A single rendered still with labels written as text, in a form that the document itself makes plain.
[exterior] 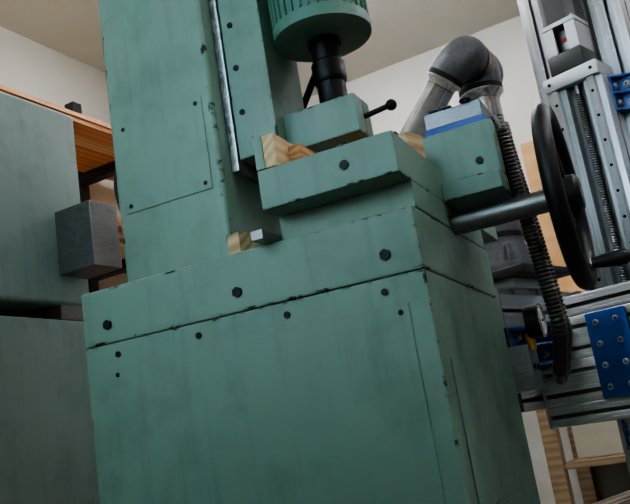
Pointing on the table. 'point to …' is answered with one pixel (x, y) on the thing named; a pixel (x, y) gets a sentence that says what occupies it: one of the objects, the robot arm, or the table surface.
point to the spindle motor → (308, 21)
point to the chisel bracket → (329, 123)
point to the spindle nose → (327, 66)
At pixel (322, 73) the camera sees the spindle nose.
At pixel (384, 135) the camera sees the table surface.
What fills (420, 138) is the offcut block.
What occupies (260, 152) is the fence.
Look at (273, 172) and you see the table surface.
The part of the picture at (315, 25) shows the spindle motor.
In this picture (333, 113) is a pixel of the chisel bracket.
